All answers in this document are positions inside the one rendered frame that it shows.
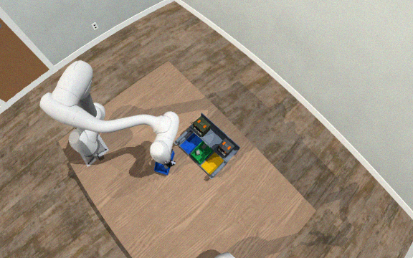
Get blue bin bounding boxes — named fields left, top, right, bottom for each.
left=154, top=152, right=174, bottom=175

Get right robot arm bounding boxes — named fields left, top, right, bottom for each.
left=215, top=252, right=234, bottom=258

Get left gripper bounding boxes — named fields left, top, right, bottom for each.
left=165, top=160, right=176, bottom=168

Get green bin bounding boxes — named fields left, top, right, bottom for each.
left=191, top=141, right=213, bottom=164

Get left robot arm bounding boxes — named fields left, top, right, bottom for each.
left=39, top=60, right=179, bottom=165

